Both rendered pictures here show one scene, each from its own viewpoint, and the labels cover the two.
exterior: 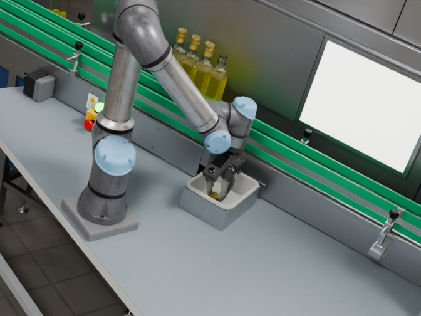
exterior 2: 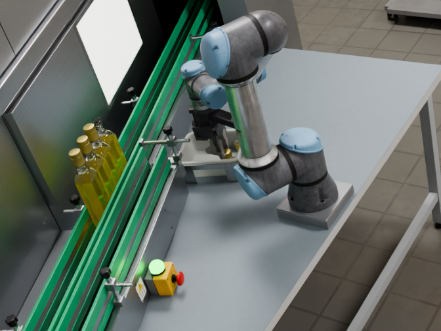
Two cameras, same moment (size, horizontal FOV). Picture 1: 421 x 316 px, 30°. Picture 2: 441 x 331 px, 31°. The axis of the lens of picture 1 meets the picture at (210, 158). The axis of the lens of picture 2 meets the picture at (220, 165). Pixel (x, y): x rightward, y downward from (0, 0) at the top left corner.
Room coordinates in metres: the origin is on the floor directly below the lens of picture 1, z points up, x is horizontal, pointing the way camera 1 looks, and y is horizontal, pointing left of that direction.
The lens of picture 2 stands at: (2.13, 2.10, 2.35)
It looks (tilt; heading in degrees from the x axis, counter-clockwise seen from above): 37 degrees down; 271
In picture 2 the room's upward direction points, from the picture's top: 18 degrees counter-clockwise
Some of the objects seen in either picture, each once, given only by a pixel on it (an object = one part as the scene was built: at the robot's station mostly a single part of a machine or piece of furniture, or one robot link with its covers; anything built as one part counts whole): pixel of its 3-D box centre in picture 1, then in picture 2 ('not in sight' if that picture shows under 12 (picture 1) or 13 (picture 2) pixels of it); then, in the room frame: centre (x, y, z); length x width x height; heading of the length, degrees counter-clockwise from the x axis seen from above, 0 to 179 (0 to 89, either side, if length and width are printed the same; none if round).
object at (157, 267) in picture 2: (101, 108); (156, 266); (2.41, 0.42, 0.84); 0.05 x 0.05 x 0.03
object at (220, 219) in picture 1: (223, 193); (208, 157); (2.19, -0.08, 0.79); 0.27 x 0.17 x 0.08; 157
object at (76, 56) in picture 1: (72, 61); (121, 287); (2.50, 0.57, 0.94); 0.07 x 0.04 x 0.13; 157
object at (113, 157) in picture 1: (113, 163); (300, 154); (1.92, 0.27, 0.95); 0.13 x 0.12 x 0.14; 17
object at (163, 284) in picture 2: (98, 120); (163, 279); (2.41, 0.42, 0.79); 0.07 x 0.07 x 0.07; 67
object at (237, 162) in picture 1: (229, 158); (207, 120); (2.16, -0.06, 0.95); 0.09 x 0.08 x 0.12; 155
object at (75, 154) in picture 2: (181, 35); (77, 157); (2.53, 0.22, 1.14); 0.04 x 0.04 x 0.04
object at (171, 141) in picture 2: not in sight; (165, 143); (2.30, 0.00, 0.95); 0.17 x 0.03 x 0.12; 157
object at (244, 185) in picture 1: (220, 194); (214, 155); (2.17, -0.07, 0.80); 0.22 x 0.17 x 0.09; 157
